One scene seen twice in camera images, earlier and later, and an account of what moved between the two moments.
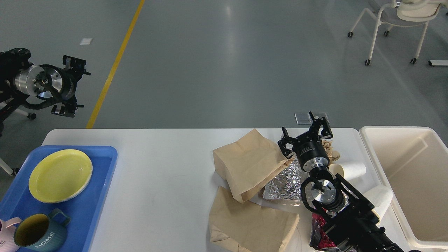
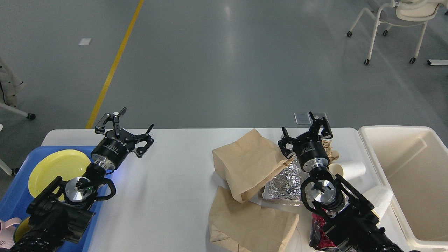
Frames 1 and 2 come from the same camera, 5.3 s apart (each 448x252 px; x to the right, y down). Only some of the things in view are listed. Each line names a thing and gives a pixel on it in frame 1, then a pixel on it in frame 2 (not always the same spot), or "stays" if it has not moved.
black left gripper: (75, 69) to (112, 150)
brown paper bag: (246, 162) stays
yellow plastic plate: (60, 175) stays
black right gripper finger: (286, 139) stays
